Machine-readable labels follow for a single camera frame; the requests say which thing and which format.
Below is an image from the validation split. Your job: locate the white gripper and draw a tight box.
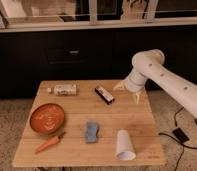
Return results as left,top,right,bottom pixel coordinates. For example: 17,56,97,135
113,71,147,104

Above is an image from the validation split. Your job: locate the dark snack bar box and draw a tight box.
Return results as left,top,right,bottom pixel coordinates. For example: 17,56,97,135
95,86,115,105

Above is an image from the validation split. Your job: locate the white ceramic cup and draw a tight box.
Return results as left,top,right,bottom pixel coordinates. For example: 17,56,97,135
116,130,136,161

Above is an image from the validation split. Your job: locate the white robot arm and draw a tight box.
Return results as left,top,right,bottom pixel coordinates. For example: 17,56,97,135
114,49,197,119

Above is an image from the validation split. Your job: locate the blue sponge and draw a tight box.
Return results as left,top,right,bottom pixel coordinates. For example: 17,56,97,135
85,122,99,143

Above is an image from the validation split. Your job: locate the white labelled bottle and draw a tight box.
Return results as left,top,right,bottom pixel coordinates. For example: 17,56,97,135
46,84,77,96

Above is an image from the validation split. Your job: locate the black power adapter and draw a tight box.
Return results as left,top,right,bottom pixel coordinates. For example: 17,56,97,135
173,128,189,143

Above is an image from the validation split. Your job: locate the wooden table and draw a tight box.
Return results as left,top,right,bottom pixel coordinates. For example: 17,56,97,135
13,80,166,167

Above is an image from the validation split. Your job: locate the red orange plate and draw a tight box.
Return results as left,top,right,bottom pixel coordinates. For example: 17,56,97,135
29,103,65,135

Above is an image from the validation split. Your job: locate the orange carrot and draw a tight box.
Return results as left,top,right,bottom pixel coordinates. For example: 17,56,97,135
35,133,65,154

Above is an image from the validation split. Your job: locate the dark cabinet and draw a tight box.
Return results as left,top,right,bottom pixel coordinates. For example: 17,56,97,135
0,25,197,99

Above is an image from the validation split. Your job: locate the black cable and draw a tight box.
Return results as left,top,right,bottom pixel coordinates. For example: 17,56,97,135
158,106,197,171

